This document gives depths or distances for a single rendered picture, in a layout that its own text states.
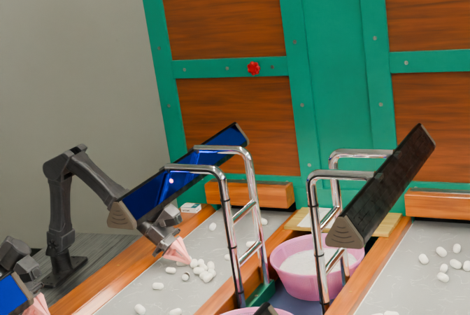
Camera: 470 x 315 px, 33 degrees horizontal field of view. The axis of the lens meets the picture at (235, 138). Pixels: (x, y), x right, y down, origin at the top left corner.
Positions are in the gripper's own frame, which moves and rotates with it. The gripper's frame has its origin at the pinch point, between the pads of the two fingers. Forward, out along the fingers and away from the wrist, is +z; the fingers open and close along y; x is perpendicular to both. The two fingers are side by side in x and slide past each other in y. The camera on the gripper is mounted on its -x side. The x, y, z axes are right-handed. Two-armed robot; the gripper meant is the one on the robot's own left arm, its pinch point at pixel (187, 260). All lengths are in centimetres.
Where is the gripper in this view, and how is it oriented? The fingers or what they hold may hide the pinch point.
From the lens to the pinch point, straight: 232.3
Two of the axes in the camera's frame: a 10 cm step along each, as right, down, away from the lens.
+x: -4.8, 7.1, 5.2
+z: 7.6, 6.3, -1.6
